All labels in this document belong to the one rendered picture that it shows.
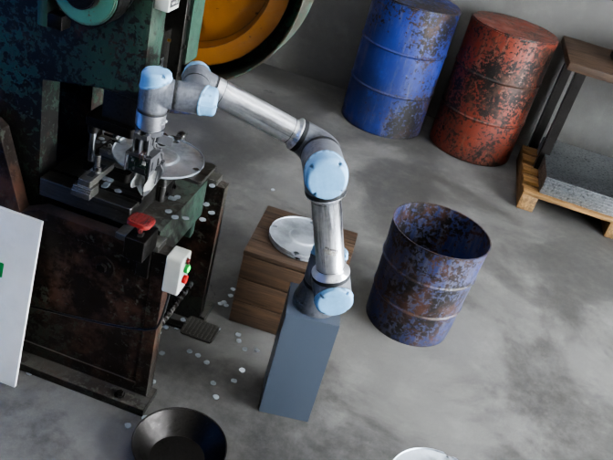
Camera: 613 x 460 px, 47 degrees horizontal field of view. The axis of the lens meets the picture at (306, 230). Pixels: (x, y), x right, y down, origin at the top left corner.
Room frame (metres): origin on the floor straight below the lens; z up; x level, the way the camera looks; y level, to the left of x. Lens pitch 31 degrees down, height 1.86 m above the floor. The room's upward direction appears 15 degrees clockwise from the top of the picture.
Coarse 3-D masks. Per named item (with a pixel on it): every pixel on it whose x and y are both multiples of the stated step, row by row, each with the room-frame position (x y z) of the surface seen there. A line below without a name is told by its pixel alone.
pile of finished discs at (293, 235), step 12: (288, 216) 2.53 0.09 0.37; (300, 216) 2.56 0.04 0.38; (276, 228) 2.42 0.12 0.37; (288, 228) 2.45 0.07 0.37; (300, 228) 2.46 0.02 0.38; (312, 228) 2.50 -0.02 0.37; (276, 240) 2.34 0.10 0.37; (288, 240) 2.36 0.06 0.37; (300, 240) 2.38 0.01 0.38; (312, 240) 2.40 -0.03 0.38; (288, 252) 2.28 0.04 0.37; (300, 252) 2.30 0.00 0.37
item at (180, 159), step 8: (128, 144) 2.01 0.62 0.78; (176, 144) 2.10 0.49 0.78; (184, 144) 2.11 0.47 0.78; (112, 152) 1.92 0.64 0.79; (120, 152) 1.94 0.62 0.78; (168, 152) 2.01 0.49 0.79; (176, 152) 2.04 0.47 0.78; (184, 152) 2.06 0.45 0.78; (192, 152) 2.07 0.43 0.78; (200, 152) 2.08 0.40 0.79; (120, 160) 1.90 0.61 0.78; (168, 160) 1.97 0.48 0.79; (176, 160) 1.98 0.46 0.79; (184, 160) 2.01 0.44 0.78; (192, 160) 2.02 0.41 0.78; (200, 160) 2.04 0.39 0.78; (168, 168) 1.93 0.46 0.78; (176, 168) 1.94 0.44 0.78; (184, 168) 1.96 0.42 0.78; (200, 168) 1.98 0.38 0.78; (168, 176) 1.88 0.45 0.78; (176, 176) 1.89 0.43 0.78; (184, 176) 1.90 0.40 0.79
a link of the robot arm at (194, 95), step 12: (180, 84) 1.63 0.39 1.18; (192, 84) 1.65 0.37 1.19; (204, 84) 1.68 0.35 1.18; (180, 96) 1.61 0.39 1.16; (192, 96) 1.62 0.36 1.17; (204, 96) 1.63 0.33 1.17; (216, 96) 1.65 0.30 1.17; (180, 108) 1.61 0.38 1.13; (192, 108) 1.62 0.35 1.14; (204, 108) 1.62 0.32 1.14
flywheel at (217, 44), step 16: (208, 0) 2.36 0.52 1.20; (224, 0) 2.35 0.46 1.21; (240, 0) 2.34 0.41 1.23; (256, 0) 2.34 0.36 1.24; (272, 0) 2.30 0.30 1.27; (288, 0) 2.29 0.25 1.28; (208, 16) 2.36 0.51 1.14; (224, 16) 2.35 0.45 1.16; (240, 16) 2.34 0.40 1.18; (256, 16) 2.33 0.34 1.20; (272, 16) 2.29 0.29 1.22; (208, 32) 2.35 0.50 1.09; (224, 32) 2.35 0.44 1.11; (240, 32) 2.33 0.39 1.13; (256, 32) 2.30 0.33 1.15; (272, 32) 2.31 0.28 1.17; (208, 48) 2.32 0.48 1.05; (224, 48) 2.31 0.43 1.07; (240, 48) 2.30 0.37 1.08; (208, 64) 2.32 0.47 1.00
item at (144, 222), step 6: (132, 216) 1.65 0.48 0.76; (138, 216) 1.65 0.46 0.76; (144, 216) 1.66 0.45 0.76; (150, 216) 1.67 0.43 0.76; (132, 222) 1.62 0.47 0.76; (138, 222) 1.63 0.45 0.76; (144, 222) 1.64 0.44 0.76; (150, 222) 1.64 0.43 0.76; (138, 228) 1.64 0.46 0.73; (144, 228) 1.62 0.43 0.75; (150, 228) 1.63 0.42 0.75
